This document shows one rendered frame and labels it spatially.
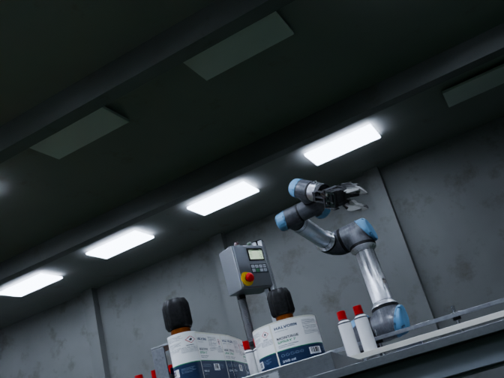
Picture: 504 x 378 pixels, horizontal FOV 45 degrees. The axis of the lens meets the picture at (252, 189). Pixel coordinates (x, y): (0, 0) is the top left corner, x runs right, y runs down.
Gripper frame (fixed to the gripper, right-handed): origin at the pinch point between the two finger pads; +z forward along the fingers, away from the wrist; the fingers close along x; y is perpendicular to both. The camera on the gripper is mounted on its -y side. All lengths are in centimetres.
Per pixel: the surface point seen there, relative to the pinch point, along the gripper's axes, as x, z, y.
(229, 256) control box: -28, -57, 23
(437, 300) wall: -451, -456, -666
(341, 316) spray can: -45.8, -9.6, 7.7
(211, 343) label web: -30, -8, 66
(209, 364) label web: -32, -3, 71
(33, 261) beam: -302, -923, -130
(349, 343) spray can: -53, -3, 11
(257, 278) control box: -37, -48, 16
